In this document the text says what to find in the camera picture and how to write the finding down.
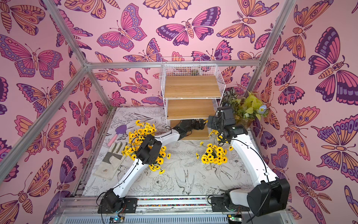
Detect sunflower pot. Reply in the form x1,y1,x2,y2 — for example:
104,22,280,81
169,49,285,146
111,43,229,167
209,129,226,144
195,141,234,166
122,145,138,161
129,120,157,147
149,146,171,174

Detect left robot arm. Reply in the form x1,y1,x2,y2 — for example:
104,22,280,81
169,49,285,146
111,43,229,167
96,119,207,215

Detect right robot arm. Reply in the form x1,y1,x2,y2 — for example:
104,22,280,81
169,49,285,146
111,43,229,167
208,106,291,217

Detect green leafy potted plant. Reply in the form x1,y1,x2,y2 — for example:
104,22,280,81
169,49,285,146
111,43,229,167
221,87,269,129

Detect purple pink garden trowel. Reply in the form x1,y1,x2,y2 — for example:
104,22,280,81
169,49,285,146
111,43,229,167
107,125,127,147

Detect white green gardening glove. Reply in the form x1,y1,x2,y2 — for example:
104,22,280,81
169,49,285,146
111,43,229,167
94,141,128,180

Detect white wire wooden shelf unit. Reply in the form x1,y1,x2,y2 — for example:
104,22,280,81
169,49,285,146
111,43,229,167
159,64,226,141

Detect aluminium frame bars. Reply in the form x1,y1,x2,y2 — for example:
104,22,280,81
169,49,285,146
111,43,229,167
1,1,296,181

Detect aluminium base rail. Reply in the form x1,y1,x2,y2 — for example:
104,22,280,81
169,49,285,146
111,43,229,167
54,196,295,224

